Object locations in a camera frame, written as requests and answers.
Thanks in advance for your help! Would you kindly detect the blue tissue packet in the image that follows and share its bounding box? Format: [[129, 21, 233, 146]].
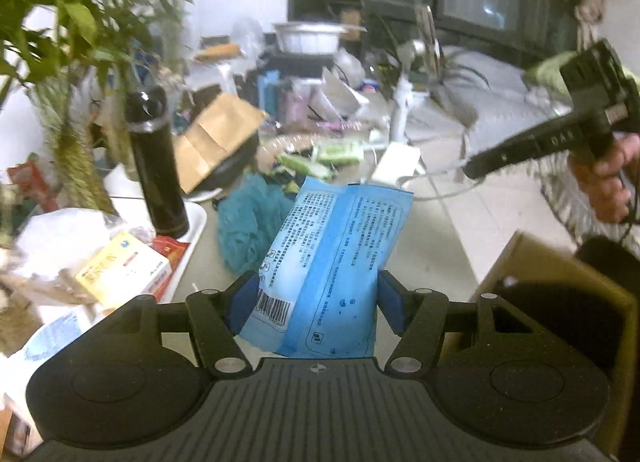
[[241, 178, 413, 358]]

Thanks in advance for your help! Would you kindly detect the teal mesh bath sponge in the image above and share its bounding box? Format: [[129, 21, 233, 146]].
[[217, 174, 294, 276]]

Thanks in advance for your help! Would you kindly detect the right hand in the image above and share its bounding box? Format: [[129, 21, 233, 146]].
[[567, 134, 639, 224]]

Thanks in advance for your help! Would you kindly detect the yellow medicine box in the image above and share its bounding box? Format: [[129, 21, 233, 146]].
[[74, 231, 171, 308]]

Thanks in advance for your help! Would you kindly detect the white tray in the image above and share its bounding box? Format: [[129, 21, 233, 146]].
[[103, 164, 207, 303]]

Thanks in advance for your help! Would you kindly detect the brown cardboard box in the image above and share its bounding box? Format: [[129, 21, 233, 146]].
[[444, 229, 640, 458]]

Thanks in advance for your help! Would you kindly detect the white lotion bottle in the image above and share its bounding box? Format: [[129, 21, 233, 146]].
[[1, 308, 92, 395]]

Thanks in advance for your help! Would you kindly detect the white flat box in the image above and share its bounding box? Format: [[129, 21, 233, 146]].
[[370, 142, 421, 187]]

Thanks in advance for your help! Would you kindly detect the green wet wipes pack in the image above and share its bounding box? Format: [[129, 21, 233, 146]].
[[314, 141, 364, 165]]

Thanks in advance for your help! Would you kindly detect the brown paper envelope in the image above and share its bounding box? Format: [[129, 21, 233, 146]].
[[174, 92, 267, 194]]

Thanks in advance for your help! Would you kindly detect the black thermos bottle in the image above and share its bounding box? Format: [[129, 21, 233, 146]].
[[125, 85, 184, 230]]

